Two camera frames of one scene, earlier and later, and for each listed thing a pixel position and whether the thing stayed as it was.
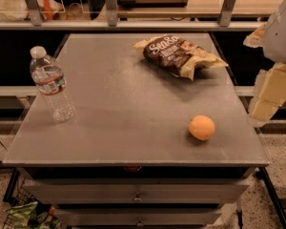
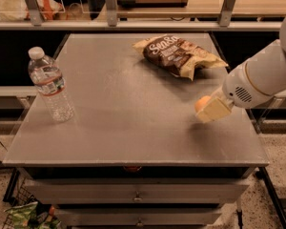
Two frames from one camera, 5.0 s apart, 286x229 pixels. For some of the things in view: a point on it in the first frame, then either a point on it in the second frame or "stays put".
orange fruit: x=201 y=127 to x=201 y=102
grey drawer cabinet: x=144 y=149 stays put
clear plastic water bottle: x=46 y=72 stays put
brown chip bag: x=176 y=54 stays put
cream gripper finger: x=274 y=91 to x=214 y=110
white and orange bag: x=12 y=5 stays put
